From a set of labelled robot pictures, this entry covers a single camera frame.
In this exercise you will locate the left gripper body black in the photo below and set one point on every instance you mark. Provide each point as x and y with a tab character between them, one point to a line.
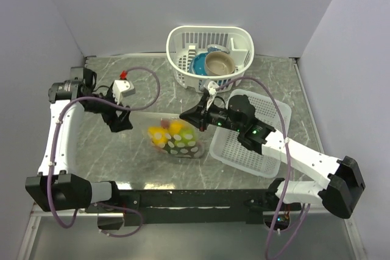
108	112

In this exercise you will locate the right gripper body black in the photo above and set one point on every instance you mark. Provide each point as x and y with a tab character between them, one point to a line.
212	116

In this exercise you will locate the clear zip top bag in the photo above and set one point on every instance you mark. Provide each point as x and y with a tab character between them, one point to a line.
141	121

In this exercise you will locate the fake yellow lemon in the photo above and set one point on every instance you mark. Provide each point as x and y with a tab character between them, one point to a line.
158	136

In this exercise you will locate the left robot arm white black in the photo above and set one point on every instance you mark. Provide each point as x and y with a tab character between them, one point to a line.
56	184

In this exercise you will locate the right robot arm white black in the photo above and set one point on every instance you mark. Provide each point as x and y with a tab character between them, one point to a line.
336	184

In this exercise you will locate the fake yellow pear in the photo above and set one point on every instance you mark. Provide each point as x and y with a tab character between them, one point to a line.
175	126

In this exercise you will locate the fake green apple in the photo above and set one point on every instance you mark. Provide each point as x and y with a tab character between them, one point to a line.
188	138

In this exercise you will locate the fake purple beet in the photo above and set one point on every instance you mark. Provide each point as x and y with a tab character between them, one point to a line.
165	124

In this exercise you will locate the white perforated tray basket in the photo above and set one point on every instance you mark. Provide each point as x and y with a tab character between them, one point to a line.
244	151

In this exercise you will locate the blue plate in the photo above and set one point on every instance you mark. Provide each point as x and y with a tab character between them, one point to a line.
197	68

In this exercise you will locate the beige bowl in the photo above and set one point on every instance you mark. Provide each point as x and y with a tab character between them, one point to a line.
219	64

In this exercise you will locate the white dish rack basket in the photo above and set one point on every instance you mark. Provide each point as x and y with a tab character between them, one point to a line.
198	53

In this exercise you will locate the blue patterned white bowl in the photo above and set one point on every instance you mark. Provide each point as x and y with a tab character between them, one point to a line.
217	48

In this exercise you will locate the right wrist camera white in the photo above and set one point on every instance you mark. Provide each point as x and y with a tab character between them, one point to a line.
212	88

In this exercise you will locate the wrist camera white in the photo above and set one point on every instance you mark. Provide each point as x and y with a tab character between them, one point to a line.
212	88
122	89

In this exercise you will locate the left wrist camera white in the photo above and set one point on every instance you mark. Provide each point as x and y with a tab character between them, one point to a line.
122	89

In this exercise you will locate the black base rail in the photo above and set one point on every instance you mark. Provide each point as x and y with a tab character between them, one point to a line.
187	206

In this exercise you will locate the aluminium frame rail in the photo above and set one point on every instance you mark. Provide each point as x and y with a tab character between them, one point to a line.
30	237

